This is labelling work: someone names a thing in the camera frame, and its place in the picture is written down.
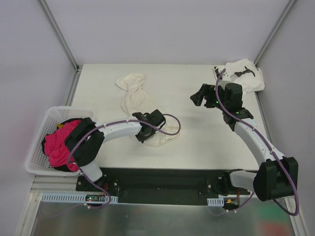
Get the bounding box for white plastic laundry basket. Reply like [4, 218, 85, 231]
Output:
[25, 106, 95, 177]

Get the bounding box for left white cable duct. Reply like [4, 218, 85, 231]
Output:
[41, 193, 118, 204]

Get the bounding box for left aluminium frame post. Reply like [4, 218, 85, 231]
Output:
[38, 0, 83, 72]

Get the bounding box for right white cable duct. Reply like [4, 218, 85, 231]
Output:
[207, 197, 224, 207]

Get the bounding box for white cable duct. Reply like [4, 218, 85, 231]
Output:
[41, 193, 118, 204]
[207, 197, 224, 207]

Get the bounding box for right aluminium frame post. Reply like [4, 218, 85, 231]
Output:
[254, 0, 298, 66]

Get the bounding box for cream white t shirt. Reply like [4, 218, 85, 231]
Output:
[116, 73, 180, 147]

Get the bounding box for white black printed t shirt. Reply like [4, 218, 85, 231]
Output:
[213, 59, 265, 93]

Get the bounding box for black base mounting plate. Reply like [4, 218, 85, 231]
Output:
[75, 168, 250, 206]

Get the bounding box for aluminium frame post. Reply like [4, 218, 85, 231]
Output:
[254, 0, 298, 66]
[38, 0, 83, 72]

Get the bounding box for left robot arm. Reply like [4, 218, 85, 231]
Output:
[64, 109, 166, 191]

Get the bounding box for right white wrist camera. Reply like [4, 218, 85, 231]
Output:
[219, 73, 232, 89]

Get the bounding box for pink red t shirt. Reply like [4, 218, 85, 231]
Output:
[41, 118, 82, 172]

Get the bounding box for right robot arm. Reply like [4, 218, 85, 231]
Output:
[190, 83, 298, 202]

